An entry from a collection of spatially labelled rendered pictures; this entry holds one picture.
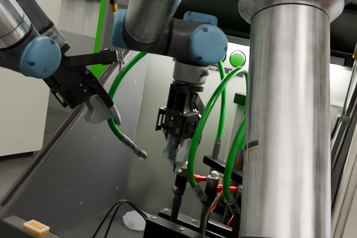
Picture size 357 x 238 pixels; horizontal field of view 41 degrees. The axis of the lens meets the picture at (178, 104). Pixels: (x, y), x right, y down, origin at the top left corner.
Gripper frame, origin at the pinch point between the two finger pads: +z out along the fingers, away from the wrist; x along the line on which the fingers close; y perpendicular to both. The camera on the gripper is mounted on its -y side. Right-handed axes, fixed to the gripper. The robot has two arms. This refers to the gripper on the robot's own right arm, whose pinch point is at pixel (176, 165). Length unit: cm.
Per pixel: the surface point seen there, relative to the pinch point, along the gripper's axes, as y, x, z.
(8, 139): -184, -239, 93
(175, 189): -0.8, 0.5, 6.1
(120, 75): 9.3, -13.2, -18.9
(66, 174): 0.2, -31.1, 12.4
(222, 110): -23.0, 0.0, -11.1
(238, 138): 9.3, 16.3, -12.9
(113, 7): -9.7, -31.4, -32.8
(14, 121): -187, -239, 77
